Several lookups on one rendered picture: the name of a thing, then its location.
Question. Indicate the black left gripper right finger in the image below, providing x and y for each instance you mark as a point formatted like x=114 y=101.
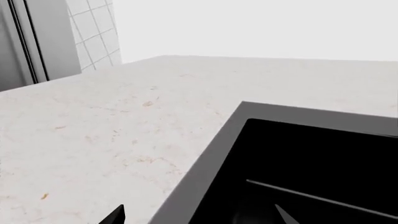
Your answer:
x=285 y=217

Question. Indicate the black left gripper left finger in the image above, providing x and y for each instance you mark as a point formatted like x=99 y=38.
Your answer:
x=115 y=217

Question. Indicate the dark grey kitchen sink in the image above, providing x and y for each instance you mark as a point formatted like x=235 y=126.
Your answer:
x=289 y=163

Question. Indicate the grey stainless steel refrigerator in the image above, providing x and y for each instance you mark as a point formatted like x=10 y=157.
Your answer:
x=34 y=42

